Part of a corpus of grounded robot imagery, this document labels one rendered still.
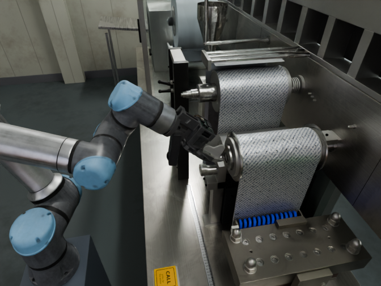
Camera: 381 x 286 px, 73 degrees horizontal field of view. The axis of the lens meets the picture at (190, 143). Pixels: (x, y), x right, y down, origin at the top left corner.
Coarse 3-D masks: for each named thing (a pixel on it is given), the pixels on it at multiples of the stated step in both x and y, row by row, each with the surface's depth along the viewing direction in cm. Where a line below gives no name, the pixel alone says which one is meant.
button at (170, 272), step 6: (156, 270) 82; (162, 270) 82; (168, 270) 82; (174, 270) 82; (156, 276) 81; (162, 276) 81; (168, 276) 81; (174, 276) 81; (156, 282) 80; (162, 282) 80; (168, 282) 80; (174, 282) 80
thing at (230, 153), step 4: (228, 144) 76; (228, 148) 73; (224, 152) 78; (228, 152) 73; (232, 152) 73; (228, 156) 73; (232, 156) 73; (224, 160) 79; (228, 160) 74; (232, 160) 73; (228, 164) 74; (232, 164) 73; (228, 168) 75; (232, 168) 74
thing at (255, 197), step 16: (288, 176) 77; (304, 176) 78; (240, 192) 77; (256, 192) 79; (272, 192) 80; (288, 192) 81; (304, 192) 83; (240, 208) 82; (256, 208) 84; (272, 208) 85; (288, 208) 87
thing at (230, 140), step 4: (228, 140) 75; (232, 140) 73; (320, 140) 75; (232, 144) 72; (320, 144) 74; (232, 148) 72; (236, 148) 71; (236, 152) 71; (236, 156) 71; (320, 156) 75; (236, 160) 71; (236, 164) 71; (236, 168) 71; (228, 172) 79; (232, 172) 75; (236, 172) 72
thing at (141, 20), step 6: (138, 0) 132; (138, 6) 133; (138, 12) 135; (144, 18) 137; (138, 24) 187; (144, 24) 139; (138, 30) 189; (144, 30) 141; (144, 36) 143; (144, 42) 144; (144, 48) 146; (144, 54) 148; (144, 60) 150; (150, 78) 158; (150, 84) 160; (150, 90) 162
